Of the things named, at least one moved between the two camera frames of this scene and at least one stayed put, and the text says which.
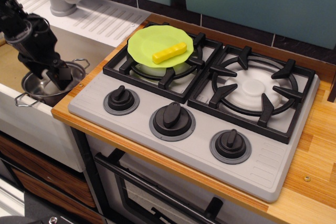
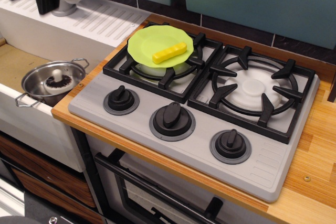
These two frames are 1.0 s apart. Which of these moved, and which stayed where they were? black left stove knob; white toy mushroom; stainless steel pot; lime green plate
Moved: white toy mushroom
Stayed: lime green plate; black left stove knob; stainless steel pot
